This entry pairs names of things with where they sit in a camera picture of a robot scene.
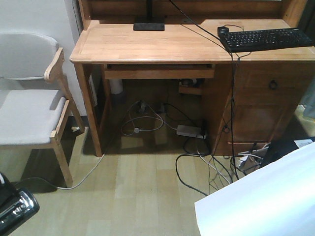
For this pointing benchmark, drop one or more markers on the white paper sheets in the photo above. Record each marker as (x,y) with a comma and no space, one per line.
(276,200)

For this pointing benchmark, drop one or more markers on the black orange stapler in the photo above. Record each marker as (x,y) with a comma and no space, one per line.
(16,206)

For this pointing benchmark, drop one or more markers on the wooden desk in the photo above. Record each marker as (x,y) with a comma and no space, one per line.
(246,99)

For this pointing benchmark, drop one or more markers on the white power strip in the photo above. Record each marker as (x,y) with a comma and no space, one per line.
(191,131)

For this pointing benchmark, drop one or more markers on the black computer monitor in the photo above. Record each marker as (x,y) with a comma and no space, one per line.
(149,22)

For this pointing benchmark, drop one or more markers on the black computer mouse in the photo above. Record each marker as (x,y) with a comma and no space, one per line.
(222,30)

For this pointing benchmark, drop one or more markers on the black keyboard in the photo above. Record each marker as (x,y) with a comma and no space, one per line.
(263,40)

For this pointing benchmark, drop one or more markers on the grey cushioned wooden chair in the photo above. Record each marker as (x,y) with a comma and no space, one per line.
(35,118)

